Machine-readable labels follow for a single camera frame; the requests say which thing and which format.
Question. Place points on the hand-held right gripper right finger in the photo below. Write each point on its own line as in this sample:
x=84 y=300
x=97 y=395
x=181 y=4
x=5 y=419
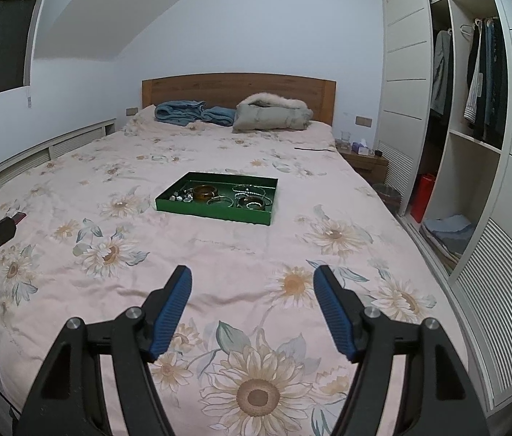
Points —
x=332 y=315

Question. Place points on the row of hanging clothes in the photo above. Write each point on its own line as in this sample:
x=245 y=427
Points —
x=487 y=81

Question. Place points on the tissue box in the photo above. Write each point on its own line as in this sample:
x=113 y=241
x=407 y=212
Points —
x=360 y=147

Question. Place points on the green jewelry tray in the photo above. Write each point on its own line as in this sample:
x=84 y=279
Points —
x=219 y=214

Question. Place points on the drinking glass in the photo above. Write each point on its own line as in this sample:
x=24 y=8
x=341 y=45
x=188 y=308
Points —
x=345 y=141

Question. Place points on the red bag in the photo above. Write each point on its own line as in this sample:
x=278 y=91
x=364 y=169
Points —
x=423 y=197

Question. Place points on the blue folded blanket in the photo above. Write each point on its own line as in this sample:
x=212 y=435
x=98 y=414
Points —
x=179 y=112
x=218 y=116

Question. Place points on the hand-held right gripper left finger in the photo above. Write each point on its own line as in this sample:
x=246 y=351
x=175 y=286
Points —
x=172 y=315

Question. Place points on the wooden headboard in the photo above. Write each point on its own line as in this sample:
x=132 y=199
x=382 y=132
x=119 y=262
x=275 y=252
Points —
x=238 y=86

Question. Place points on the white wardrobe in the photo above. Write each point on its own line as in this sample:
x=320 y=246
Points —
x=403 y=77

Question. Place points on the wooden nightstand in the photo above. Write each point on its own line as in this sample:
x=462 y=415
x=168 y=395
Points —
x=367 y=163

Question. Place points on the hanging grey jacket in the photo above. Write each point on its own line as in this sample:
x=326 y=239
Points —
x=442 y=72

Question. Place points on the amber bangle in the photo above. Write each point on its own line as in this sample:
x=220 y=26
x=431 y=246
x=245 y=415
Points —
x=204 y=196

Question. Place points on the folded clothes pile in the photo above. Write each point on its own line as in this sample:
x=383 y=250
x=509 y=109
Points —
x=449 y=234

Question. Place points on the white slatted wall panel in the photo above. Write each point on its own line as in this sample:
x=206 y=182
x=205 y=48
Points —
x=42 y=154

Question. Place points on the grey fur-trimmed coat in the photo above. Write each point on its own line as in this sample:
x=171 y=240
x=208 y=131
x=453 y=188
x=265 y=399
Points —
x=274 y=116

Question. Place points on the wall socket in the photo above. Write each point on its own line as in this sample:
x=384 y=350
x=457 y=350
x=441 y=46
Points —
x=363 y=121
x=132 y=111

